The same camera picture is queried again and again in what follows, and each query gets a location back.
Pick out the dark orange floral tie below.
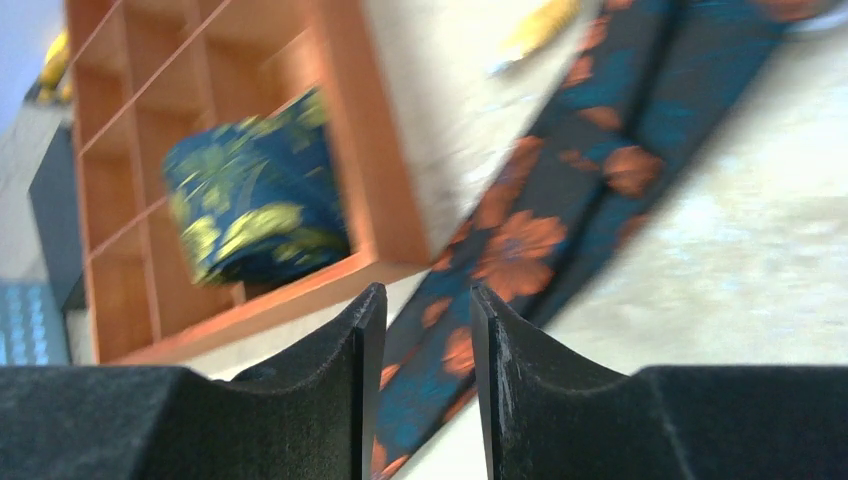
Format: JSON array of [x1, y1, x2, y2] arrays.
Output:
[[370, 1, 828, 479]]

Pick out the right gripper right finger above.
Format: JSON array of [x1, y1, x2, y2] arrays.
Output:
[[471, 285, 847, 479]]

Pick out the light blue plastic basket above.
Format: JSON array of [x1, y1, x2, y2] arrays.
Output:
[[0, 280, 72, 366]]

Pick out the orange wooden compartment tray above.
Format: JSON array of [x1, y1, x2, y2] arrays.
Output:
[[65, 1, 429, 364]]

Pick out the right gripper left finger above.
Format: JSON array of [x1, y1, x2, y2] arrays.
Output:
[[1, 283, 387, 479]]

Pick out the rolled yellow floral tie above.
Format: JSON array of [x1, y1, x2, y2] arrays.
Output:
[[162, 88, 351, 285]]

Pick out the yellow handled pliers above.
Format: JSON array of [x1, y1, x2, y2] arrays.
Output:
[[24, 29, 73, 106]]

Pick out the yellow cable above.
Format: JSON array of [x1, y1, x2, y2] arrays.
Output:
[[490, 0, 584, 74]]

